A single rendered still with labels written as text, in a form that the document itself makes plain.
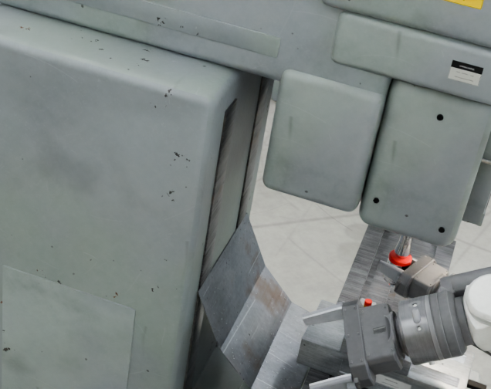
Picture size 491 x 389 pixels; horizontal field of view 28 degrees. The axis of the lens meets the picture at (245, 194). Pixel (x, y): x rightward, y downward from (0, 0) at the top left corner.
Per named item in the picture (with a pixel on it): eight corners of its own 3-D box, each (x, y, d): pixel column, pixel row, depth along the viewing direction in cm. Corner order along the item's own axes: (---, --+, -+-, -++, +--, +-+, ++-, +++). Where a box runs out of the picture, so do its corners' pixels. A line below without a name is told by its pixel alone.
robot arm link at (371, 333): (365, 401, 132) (452, 384, 130) (347, 373, 125) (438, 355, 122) (353, 319, 140) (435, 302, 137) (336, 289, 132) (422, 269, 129)
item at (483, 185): (483, 216, 188) (515, 123, 177) (481, 227, 185) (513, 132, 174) (462, 210, 189) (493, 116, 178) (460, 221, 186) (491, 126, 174)
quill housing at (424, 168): (465, 201, 198) (510, 60, 180) (451, 256, 181) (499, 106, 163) (374, 175, 201) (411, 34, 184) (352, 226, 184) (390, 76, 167)
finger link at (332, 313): (307, 327, 138) (349, 318, 136) (300, 317, 135) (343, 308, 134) (306, 317, 139) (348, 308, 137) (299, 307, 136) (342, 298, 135)
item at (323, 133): (379, 159, 201) (409, 45, 187) (353, 218, 181) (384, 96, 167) (292, 133, 205) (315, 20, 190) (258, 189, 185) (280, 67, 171)
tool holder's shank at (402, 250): (411, 255, 197) (424, 210, 191) (404, 262, 195) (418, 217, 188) (397, 248, 198) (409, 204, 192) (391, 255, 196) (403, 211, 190)
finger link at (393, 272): (380, 257, 197) (407, 272, 194) (377, 269, 199) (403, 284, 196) (377, 260, 196) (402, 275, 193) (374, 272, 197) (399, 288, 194)
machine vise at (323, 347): (466, 376, 211) (480, 338, 205) (455, 421, 199) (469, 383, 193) (316, 322, 219) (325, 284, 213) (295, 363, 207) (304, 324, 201)
